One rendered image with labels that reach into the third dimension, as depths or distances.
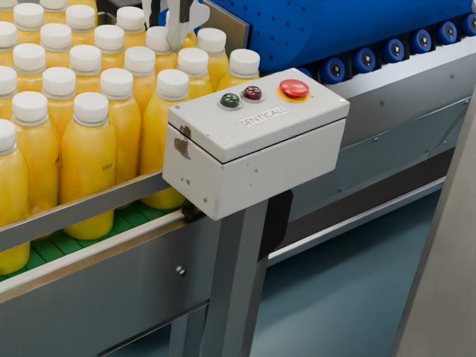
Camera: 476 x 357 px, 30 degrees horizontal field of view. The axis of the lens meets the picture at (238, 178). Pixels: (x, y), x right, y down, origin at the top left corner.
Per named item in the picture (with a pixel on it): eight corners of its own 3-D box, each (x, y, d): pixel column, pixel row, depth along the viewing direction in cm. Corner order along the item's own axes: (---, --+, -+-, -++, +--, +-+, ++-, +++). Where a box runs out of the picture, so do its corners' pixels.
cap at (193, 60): (183, 56, 117) (185, 44, 116) (211, 64, 117) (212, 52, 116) (172, 68, 114) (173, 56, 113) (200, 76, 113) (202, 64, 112)
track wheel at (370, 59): (372, 42, 147) (364, 45, 149) (355, 48, 144) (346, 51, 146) (380, 69, 147) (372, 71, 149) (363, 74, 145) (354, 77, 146)
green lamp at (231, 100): (243, 106, 102) (244, 97, 101) (228, 111, 100) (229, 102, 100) (230, 98, 103) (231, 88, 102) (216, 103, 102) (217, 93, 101)
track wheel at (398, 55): (401, 33, 151) (393, 36, 153) (384, 38, 149) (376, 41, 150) (409, 59, 152) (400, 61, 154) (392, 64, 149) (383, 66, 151)
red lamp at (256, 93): (265, 99, 104) (266, 90, 103) (251, 103, 103) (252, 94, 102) (252, 91, 105) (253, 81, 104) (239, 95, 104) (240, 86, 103)
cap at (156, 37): (152, 52, 117) (154, 40, 116) (141, 39, 120) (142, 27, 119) (179, 49, 119) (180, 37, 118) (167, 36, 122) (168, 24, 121)
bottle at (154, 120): (156, 217, 115) (166, 106, 106) (126, 191, 119) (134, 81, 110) (196, 201, 119) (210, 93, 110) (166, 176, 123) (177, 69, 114)
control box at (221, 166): (335, 171, 112) (352, 100, 106) (214, 223, 100) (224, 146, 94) (281, 133, 117) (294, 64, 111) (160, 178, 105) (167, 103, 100)
